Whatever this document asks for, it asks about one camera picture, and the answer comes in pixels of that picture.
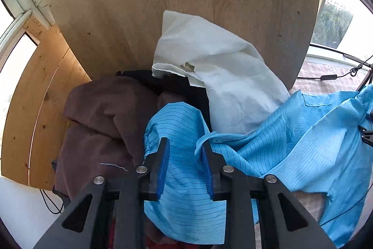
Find light pine wood panel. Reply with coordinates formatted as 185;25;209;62
1;25;90;190

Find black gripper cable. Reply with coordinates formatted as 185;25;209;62
318;189;373;227

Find blue striped work coat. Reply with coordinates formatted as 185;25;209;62
143;83;373;249

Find dark brown garment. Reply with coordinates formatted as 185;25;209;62
54;75;187;243

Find black garment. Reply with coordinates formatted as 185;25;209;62
116;70;212;131

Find white grey garment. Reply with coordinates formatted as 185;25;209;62
152;11;290;134

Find ring light cable with controller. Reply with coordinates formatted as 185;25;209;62
296;54;373;82

